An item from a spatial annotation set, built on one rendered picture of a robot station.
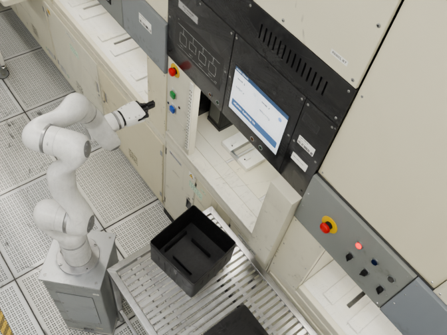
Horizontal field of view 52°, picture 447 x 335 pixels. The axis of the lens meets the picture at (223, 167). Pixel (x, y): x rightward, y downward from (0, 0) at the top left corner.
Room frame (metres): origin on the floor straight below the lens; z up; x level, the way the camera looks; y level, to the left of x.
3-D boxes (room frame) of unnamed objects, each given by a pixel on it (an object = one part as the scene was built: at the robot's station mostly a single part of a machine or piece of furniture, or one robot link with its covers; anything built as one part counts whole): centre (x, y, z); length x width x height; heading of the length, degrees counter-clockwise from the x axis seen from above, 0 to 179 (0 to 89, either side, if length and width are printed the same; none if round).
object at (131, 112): (1.32, 0.46, 1.20); 0.11 x 0.10 x 0.07; 137
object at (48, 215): (0.80, 0.60, 1.07); 0.19 x 0.12 x 0.24; 87
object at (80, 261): (0.80, 0.57, 0.85); 0.19 x 0.19 x 0.18
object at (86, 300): (0.80, 0.57, 0.38); 0.28 x 0.28 x 0.76; 2
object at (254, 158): (1.52, -0.11, 0.89); 0.22 x 0.21 x 0.04; 137
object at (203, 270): (0.90, 0.06, 0.85); 0.28 x 0.28 x 0.17; 57
